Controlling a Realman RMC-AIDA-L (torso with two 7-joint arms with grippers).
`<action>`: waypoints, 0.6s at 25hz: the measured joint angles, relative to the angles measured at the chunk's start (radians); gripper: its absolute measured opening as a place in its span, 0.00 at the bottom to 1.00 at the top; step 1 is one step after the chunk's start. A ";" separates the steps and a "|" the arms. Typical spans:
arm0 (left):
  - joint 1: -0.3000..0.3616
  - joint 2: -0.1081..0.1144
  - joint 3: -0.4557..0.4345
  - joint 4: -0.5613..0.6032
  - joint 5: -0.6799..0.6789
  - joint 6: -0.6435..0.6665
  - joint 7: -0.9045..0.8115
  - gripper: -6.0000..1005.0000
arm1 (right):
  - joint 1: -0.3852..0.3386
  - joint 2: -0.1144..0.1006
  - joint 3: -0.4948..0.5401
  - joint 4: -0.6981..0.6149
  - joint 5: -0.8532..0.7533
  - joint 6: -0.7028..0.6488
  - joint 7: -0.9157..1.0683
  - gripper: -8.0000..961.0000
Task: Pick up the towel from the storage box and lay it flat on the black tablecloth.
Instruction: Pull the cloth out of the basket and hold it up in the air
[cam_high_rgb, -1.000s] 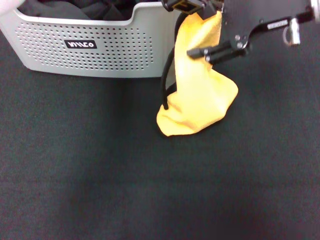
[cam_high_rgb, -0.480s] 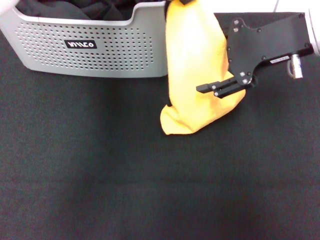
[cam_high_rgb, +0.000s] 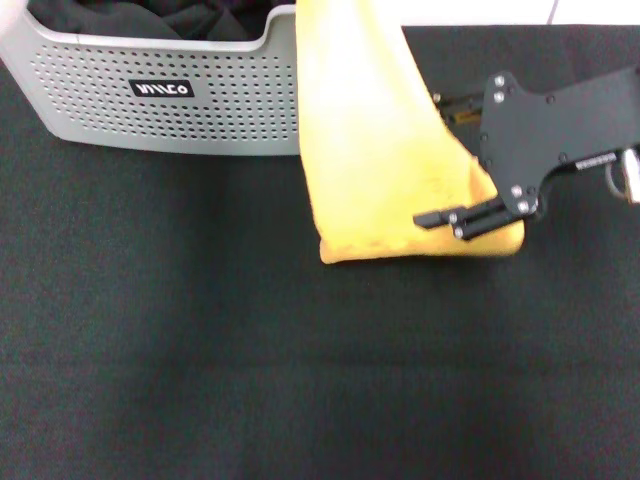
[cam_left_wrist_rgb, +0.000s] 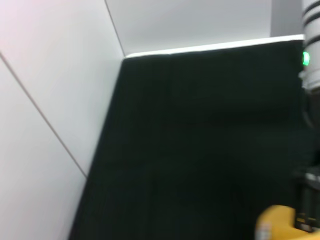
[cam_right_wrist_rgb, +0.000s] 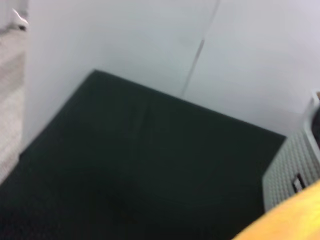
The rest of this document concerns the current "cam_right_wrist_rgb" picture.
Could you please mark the yellow and grey towel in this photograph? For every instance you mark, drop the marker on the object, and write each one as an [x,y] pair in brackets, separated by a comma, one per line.
[295,215]

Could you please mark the black tablecloth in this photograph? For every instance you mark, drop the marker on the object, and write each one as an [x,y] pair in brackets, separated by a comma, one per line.
[137,162]

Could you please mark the grey perforated plastic storage box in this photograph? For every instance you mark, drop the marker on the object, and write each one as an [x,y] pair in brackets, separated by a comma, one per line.
[285,170]

